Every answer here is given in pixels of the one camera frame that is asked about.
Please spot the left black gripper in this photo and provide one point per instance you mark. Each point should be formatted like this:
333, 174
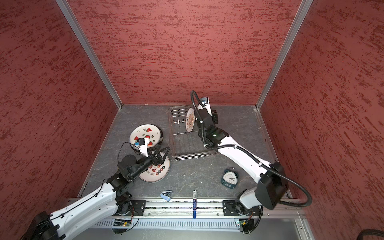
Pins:
160, 160

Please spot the white watermelon pattern plate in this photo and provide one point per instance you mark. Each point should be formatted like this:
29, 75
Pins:
146, 131

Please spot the brown patterned plate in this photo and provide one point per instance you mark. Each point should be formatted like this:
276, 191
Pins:
190, 120

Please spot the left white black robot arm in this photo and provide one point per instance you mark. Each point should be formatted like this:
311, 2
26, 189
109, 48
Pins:
112, 197

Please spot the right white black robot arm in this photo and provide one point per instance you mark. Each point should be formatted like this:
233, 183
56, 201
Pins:
271, 185

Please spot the light blue clip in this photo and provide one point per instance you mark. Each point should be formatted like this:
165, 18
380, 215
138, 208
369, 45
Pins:
166, 195

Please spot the blue marker pen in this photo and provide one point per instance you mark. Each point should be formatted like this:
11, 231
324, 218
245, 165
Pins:
194, 204

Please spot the green alarm clock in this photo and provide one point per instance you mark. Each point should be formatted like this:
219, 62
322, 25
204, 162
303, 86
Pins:
230, 178

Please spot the left small circuit board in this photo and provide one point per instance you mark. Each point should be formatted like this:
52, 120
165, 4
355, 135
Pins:
121, 223

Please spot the small circuit board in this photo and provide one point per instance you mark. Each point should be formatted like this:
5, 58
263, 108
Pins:
246, 226
121, 223

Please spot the right small circuit board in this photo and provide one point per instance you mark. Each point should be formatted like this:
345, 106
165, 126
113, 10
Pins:
246, 226

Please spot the metal wire dish rack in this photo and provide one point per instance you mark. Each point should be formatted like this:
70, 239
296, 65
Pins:
184, 145

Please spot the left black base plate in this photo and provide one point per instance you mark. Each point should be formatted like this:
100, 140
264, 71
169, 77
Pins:
138, 207

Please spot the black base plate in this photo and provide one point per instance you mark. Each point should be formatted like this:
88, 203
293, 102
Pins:
235, 208
138, 207

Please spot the aluminium front rail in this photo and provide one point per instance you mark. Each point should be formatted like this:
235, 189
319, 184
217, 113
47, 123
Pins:
209, 208

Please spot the white slotted cable duct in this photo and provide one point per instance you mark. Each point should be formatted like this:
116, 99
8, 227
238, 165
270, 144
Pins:
229, 225

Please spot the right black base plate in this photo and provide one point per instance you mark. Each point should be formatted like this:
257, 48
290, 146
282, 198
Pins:
235, 208

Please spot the left aluminium corner post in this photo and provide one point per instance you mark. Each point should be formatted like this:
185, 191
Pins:
81, 36

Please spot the aluminium corner post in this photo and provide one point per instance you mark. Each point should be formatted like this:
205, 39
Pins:
81, 36
290, 37

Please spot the right aluminium corner post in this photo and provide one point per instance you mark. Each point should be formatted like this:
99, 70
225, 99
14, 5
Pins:
290, 37

